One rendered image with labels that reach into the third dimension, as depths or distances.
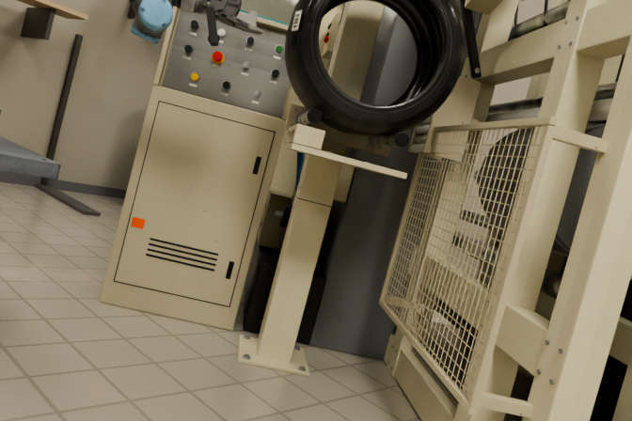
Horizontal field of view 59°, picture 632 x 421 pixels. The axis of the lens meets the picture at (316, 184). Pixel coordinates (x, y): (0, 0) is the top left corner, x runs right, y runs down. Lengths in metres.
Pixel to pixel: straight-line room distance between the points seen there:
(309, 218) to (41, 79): 3.27
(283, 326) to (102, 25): 3.54
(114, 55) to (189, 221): 3.03
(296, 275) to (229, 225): 0.39
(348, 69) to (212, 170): 0.68
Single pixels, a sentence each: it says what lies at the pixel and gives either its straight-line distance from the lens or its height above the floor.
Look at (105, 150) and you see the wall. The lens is 5.23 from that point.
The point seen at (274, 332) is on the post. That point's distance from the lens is 2.18.
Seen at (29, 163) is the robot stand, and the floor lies 0.59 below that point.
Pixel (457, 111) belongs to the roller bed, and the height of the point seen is 1.08.
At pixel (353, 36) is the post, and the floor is 1.25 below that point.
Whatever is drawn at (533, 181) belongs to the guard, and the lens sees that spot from 1.35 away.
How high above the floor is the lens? 0.77
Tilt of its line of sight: 2 degrees down
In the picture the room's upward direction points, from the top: 15 degrees clockwise
